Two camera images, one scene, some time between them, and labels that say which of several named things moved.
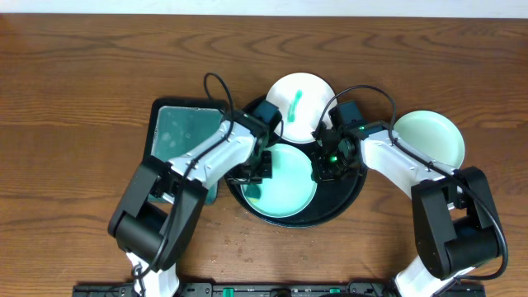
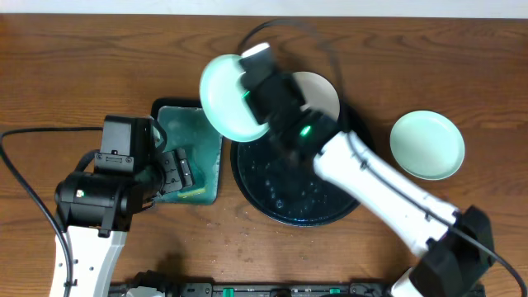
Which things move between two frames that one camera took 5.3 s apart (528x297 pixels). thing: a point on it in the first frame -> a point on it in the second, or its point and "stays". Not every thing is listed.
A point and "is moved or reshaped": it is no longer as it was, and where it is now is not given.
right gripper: (322, 173) -> (294, 88)
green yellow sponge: (252, 192) is moved or reshaped
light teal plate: (291, 189) -> (223, 102)
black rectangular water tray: (176, 126) stays
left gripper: (256, 168) -> (176, 170)
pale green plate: (433, 134) stays
